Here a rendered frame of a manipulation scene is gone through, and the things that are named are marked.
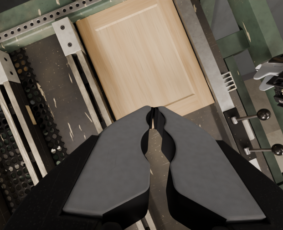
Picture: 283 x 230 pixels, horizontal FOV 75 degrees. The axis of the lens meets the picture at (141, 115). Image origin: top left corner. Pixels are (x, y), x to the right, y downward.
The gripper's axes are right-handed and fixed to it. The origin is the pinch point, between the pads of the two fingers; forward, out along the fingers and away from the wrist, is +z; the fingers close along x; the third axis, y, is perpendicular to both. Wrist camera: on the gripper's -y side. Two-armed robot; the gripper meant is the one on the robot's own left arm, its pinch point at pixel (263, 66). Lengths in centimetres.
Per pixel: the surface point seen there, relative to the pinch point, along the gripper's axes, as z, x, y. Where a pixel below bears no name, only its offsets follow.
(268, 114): 2.6, 16.8, 2.9
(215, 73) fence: 21.3, 4.8, 1.6
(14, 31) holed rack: 43, -52, 45
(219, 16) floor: 163, 39, -98
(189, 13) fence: 31.1, -15.5, -6.5
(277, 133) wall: 149, 230, -83
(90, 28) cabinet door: 41, -36, 24
